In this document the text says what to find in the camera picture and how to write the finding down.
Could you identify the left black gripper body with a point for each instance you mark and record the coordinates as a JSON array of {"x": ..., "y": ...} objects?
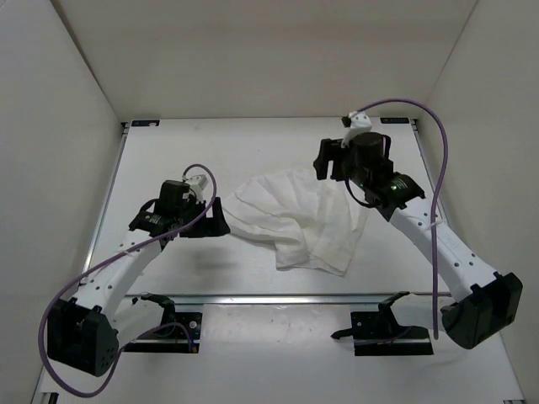
[{"x": 190, "y": 210}]

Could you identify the blue corner label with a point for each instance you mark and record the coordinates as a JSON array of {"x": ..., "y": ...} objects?
[
  {"x": 394, "y": 121},
  {"x": 145, "y": 123}
]

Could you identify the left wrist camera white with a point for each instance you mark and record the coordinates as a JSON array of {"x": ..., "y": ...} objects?
[{"x": 197, "y": 184}]

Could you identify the white pleated skirt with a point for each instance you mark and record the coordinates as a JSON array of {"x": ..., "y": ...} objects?
[{"x": 311, "y": 224}]

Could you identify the left blue corner label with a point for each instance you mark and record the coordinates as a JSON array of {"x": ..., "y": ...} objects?
[{"x": 145, "y": 123}]

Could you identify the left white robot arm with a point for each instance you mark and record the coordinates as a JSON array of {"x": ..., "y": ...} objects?
[{"x": 87, "y": 330}]

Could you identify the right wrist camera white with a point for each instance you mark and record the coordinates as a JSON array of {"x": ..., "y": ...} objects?
[{"x": 355, "y": 123}]

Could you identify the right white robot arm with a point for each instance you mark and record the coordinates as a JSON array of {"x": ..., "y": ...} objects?
[{"x": 484, "y": 300}]

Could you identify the right blue corner label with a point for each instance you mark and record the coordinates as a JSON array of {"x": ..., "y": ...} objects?
[{"x": 394, "y": 121}]

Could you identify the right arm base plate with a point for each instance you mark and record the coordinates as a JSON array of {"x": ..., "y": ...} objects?
[{"x": 377, "y": 333}]

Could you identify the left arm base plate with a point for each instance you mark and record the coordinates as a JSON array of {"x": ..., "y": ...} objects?
[{"x": 179, "y": 332}]

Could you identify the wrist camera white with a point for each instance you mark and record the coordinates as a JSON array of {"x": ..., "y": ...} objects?
[
  {"x": 197, "y": 184},
  {"x": 355, "y": 123}
]

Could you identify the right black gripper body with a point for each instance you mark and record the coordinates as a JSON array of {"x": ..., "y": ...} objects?
[{"x": 355, "y": 175}]

